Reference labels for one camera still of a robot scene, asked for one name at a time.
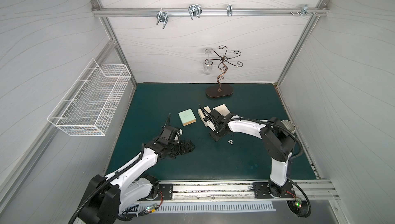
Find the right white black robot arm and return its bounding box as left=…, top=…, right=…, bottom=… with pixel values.
left=203, top=110, right=303, bottom=198

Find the mint green jewelry box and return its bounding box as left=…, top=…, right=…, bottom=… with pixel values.
left=179, top=109, right=196, bottom=126

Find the metal hook clamp centre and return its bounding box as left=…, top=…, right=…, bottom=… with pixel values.
left=188, top=4, right=202, bottom=20

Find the grey ribbed ceramic cup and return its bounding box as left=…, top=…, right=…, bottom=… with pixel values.
left=281, top=120, right=296, bottom=134

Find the bronze swirl jewelry stand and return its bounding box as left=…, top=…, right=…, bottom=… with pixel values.
left=206, top=45, right=244, bottom=98

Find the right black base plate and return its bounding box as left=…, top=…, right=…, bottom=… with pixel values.
left=249, top=181, right=296, bottom=199

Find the large cream drawer jewelry box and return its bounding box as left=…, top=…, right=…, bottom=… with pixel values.
left=213, top=104, right=230, bottom=116

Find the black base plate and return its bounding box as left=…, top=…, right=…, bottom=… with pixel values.
left=144, top=183, right=174, bottom=201
left=249, top=181, right=296, bottom=199

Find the metal hook clamp left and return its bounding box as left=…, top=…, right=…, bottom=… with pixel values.
left=156, top=10, right=169, bottom=29

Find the small cream jewelry box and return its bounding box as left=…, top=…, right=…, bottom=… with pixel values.
left=198, top=106, right=211, bottom=127

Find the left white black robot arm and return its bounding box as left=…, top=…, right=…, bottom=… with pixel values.
left=69, top=136, right=195, bottom=224

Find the white slotted cable duct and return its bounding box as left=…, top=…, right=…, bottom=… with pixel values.
left=154, top=201, right=276, bottom=214

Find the aluminium overhead rail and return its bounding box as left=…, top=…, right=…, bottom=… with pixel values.
left=92, top=7, right=330, bottom=17

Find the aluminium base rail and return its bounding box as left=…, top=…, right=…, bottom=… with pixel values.
left=160, top=180, right=340, bottom=202

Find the clear glass on wall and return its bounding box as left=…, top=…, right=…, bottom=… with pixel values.
left=203, top=48, right=214, bottom=75

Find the metal hook clamp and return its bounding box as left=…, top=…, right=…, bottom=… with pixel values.
left=156, top=10, right=169, bottom=29
left=188, top=4, right=202, bottom=20

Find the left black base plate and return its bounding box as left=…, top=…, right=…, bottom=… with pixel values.
left=144, top=183, right=174, bottom=201

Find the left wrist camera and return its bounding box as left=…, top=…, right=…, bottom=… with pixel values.
left=160, top=126, right=183, bottom=143

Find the metal clamp right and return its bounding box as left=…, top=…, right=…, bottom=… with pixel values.
left=290, top=4, right=318, bottom=17

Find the metal ring clamp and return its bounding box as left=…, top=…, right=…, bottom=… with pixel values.
left=227, top=4, right=233, bottom=17

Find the white wire basket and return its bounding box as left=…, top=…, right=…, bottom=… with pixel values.
left=47, top=59, right=131, bottom=137

